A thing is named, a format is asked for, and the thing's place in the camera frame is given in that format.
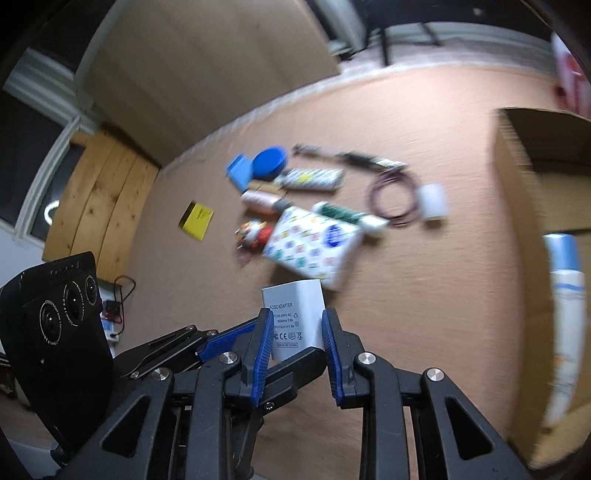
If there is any green and white tube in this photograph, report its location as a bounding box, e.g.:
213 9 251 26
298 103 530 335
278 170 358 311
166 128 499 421
313 200 389 237

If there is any long thin pen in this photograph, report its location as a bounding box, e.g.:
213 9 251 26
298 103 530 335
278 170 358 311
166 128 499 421
291 143 408 170

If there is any white and blue tube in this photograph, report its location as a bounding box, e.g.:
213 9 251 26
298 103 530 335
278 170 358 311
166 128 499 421
542 233 585 429

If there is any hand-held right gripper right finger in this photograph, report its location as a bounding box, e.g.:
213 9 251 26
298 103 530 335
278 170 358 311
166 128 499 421
321 308 533 480

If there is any blue box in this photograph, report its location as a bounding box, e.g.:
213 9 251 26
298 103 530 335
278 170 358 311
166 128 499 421
226 154 255 193

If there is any black tripod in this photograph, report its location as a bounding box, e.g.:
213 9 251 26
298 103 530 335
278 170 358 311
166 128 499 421
364 17 445 66

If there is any white cylinder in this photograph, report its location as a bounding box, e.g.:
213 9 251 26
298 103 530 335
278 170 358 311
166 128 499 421
417 183 449 223

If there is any white patterned box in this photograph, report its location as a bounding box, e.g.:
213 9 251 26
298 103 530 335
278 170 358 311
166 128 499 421
262 206 365 292

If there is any white window frame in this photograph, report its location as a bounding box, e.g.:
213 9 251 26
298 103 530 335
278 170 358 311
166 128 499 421
0 46 95 243

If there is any cardboard box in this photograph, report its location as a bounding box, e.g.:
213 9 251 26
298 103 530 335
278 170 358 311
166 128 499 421
493 107 591 470

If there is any red and white toy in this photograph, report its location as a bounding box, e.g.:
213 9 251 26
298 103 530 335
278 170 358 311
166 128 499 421
235 220 274 267

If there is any yellow and black card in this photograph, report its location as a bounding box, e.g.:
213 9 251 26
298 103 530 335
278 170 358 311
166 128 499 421
178 200 215 242

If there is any patterned white tube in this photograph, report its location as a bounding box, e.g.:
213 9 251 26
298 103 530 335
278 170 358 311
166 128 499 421
276 167 345 192

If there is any white and red plant pot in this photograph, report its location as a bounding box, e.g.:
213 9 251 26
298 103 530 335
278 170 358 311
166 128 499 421
551 33 591 117

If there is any light wooden plank panel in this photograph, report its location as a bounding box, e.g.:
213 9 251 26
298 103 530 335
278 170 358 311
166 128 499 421
41 128 160 283

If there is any blue round lid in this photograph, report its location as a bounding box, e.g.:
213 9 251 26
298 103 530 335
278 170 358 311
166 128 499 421
251 146 288 182

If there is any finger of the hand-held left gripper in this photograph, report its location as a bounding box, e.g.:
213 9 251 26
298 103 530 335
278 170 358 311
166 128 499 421
113 319 259 381
261 347 328 411

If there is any pink bottle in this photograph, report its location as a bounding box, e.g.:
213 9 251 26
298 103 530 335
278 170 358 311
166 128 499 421
240 189 292 216

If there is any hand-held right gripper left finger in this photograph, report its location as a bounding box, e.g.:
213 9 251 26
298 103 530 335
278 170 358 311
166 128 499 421
58 307 276 480

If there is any white curtain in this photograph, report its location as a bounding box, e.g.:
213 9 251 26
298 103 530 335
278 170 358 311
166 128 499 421
318 0 366 52

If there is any large brown board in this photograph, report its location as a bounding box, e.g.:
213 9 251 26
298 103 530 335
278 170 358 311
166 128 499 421
75 0 343 168

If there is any purple cable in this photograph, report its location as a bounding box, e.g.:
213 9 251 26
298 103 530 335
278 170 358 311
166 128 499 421
366 168 424 228

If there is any white power strip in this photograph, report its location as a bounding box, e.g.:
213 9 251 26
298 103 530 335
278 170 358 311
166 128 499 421
100 274 137 343

